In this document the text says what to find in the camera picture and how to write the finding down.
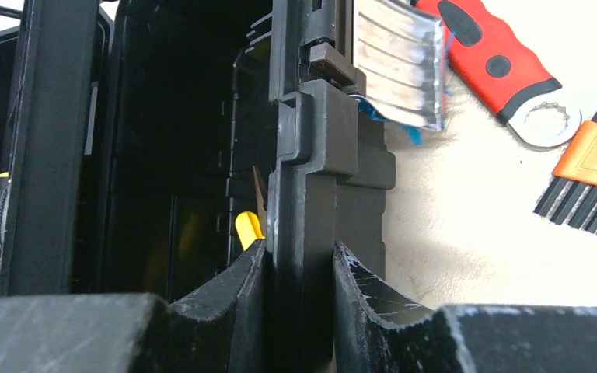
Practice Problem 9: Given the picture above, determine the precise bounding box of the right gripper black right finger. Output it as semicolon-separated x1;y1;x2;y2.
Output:
333;244;597;372

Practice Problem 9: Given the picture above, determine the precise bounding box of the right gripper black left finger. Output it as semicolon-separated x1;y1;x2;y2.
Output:
0;240;266;372

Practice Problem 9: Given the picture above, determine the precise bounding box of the red handled adjustable wrench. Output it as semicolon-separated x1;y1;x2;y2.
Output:
411;1;582;149

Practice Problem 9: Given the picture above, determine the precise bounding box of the black orange hex key holder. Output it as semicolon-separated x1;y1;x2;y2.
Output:
533;111;597;237

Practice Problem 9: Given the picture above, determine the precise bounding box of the yellow handled screwdriver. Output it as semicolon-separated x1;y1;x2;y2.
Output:
235;211;265;251

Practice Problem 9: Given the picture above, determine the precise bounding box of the black plastic toolbox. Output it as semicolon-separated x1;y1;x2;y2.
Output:
0;0;449;373

